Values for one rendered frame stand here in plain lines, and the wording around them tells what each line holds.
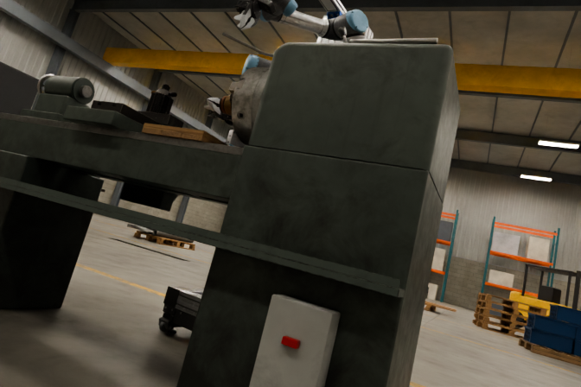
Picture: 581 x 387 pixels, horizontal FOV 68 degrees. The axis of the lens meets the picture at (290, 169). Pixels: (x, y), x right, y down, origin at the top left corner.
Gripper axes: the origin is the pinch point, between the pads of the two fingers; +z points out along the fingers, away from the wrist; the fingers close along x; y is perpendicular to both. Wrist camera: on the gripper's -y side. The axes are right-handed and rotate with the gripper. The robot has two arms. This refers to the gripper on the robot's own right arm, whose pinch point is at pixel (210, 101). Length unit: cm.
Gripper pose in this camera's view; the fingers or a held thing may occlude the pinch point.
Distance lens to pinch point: 183.3
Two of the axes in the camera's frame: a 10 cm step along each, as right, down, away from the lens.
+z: -4.1, -2.5, -8.7
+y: -8.8, -1.5, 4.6
